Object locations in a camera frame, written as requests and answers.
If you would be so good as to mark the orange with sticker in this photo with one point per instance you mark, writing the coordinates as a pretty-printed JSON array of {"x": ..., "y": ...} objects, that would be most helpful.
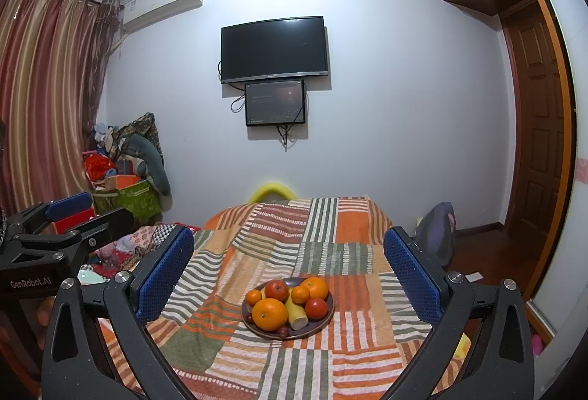
[{"x": 318, "y": 286}]

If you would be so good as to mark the dark purple plate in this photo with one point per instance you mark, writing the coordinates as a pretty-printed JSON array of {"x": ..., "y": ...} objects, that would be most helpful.
[{"x": 318, "y": 324}]

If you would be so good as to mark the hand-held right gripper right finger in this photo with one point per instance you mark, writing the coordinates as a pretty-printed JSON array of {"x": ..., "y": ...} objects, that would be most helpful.
[{"x": 413, "y": 276}]

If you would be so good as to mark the red bag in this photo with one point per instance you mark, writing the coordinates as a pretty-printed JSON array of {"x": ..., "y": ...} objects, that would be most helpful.
[{"x": 99, "y": 166}]

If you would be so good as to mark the long banana piece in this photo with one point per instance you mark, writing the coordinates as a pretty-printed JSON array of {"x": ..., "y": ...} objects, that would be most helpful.
[{"x": 296, "y": 315}]

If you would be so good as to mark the dark patterned cushion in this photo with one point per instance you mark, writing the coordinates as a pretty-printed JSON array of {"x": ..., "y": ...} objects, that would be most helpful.
[{"x": 142, "y": 124}]

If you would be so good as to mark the dark red grape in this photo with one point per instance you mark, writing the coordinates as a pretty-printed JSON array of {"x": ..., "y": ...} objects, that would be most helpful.
[{"x": 284, "y": 330}]

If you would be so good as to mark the green storage box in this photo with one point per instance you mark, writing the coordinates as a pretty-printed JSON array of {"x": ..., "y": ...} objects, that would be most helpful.
[{"x": 133, "y": 198}]

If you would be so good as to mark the small tangerine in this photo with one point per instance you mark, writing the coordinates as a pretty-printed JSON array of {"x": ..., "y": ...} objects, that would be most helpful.
[
  {"x": 301, "y": 295},
  {"x": 252, "y": 297}
]

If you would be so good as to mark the black wall television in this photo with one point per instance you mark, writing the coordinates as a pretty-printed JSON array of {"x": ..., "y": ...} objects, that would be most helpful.
[{"x": 275, "y": 48}]

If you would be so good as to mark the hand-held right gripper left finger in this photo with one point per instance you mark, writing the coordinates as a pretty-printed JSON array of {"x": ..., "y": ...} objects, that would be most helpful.
[{"x": 161, "y": 276}]

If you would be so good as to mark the red apple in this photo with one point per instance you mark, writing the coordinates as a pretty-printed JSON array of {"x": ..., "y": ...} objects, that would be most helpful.
[{"x": 276, "y": 290}]

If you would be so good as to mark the red tomato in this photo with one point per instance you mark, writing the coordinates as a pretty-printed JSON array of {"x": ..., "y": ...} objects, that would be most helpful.
[{"x": 317, "y": 308}]

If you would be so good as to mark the large orange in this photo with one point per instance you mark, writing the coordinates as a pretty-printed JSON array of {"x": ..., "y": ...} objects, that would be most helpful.
[{"x": 270, "y": 314}]

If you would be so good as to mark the striped patchwork blanket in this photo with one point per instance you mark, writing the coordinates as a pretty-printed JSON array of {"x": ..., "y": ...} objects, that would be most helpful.
[{"x": 321, "y": 358}]

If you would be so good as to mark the short banana piece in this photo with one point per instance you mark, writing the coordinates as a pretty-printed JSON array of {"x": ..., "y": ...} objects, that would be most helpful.
[{"x": 262, "y": 292}]

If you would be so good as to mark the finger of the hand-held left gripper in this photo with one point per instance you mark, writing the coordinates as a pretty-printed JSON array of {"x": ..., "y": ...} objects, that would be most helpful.
[
  {"x": 69, "y": 205},
  {"x": 105, "y": 228}
]

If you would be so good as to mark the pile of clothes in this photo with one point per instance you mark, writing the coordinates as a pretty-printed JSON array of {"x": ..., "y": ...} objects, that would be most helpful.
[{"x": 103, "y": 136}]

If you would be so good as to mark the grey backpack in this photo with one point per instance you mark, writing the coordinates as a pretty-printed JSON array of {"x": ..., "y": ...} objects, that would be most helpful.
[{"x": 436, "y": 234}]

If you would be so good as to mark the checkered patchwork quilt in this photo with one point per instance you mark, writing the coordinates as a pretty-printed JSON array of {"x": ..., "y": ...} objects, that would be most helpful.
[{"x": 147, "y": 239}]

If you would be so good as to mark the brown wooden door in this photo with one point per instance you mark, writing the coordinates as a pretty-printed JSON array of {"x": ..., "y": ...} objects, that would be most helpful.
[{"x": 537, "y": 129}]

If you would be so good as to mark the pale teal cardboard box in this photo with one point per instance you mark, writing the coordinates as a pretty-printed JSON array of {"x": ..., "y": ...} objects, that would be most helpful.
[{"x": 89, "y": 277}]

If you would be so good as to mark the white air conditioner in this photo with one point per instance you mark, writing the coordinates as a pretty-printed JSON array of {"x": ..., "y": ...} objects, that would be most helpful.
[{"x": 161, "y": 5}]

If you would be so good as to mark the striped red curtain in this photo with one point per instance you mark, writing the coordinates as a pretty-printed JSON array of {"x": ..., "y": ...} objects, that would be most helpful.
[{"x": 46, "y": 83}]

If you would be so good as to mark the white paper sheet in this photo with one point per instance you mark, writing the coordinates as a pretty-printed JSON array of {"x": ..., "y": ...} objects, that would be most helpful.
[{"x": 474, "y": 277}]

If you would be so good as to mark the small wall screen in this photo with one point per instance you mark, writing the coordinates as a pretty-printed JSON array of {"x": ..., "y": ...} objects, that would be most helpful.
[{"x": 275, "y": 102}]

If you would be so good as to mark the red box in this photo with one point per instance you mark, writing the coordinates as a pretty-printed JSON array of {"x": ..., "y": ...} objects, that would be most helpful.
[{"x": 73, "y": 221}]

